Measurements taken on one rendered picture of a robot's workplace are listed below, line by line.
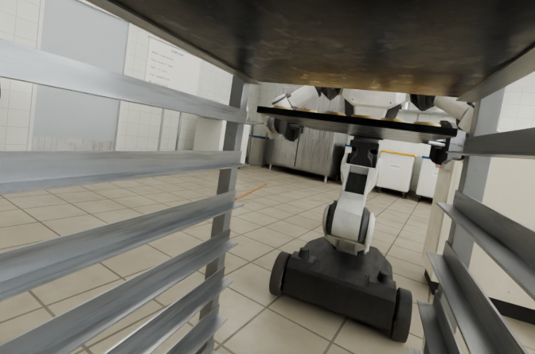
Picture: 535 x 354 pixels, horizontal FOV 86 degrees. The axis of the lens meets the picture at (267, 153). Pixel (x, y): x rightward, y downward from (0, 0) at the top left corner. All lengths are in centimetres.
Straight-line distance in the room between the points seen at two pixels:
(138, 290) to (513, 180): 176
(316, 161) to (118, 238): 514
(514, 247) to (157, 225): 42
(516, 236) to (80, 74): 44
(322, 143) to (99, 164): 516
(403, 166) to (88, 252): 515
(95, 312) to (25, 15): 413
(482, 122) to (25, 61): 58
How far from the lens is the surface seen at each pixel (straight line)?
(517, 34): 31
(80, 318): 44
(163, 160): 44
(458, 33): 30
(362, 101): 139
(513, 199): 192
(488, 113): 57
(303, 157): 557
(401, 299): 138
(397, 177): 537
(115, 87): 38
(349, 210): 120
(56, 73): 34
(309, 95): 147
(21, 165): 33
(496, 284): 200
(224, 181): 64
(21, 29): 439
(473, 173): 56
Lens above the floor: 75
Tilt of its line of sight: 4 degrees down
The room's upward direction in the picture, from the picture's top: 9 degrees clockwise
